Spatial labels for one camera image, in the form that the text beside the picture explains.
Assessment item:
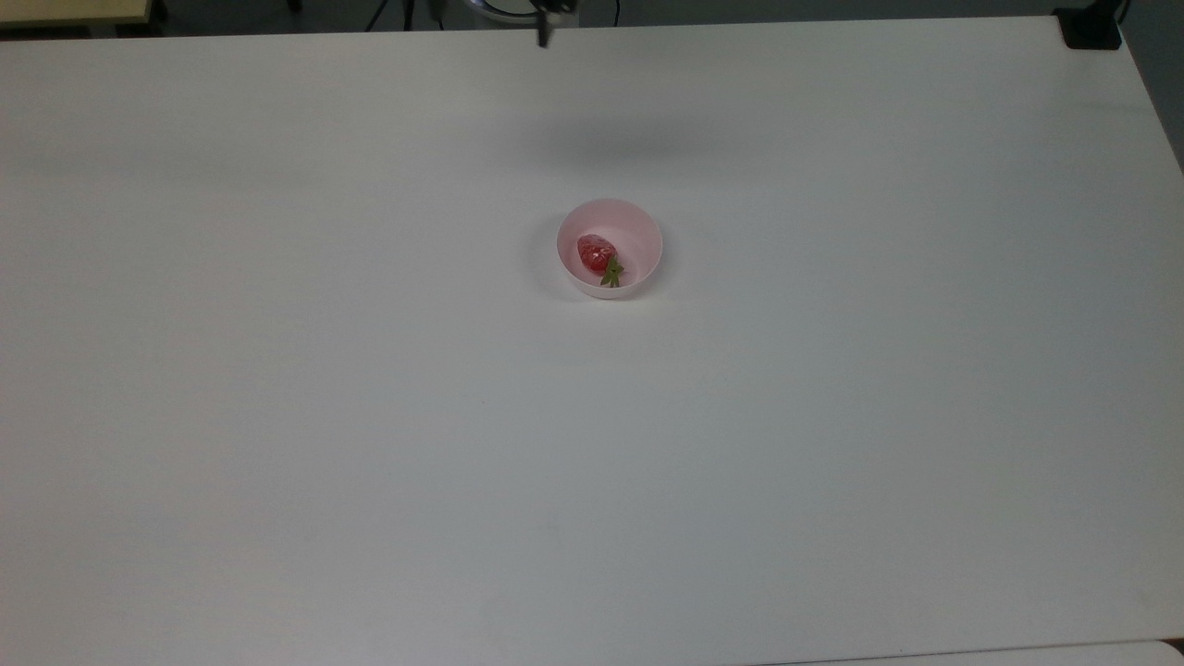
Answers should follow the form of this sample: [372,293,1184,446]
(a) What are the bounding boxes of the black table clamp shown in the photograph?
[1054,0,1131,51]

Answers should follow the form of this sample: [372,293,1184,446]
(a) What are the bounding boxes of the red strawberry with green leaves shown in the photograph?
[576,233,625,290]

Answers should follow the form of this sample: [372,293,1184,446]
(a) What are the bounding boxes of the pink plastic bowl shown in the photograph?
[556,198,665,301]

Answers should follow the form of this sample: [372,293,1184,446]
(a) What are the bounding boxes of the beige wooden table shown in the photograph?
[0,0,154,28]

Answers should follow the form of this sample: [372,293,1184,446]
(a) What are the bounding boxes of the black stand legs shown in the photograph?
[364,0,419,33]

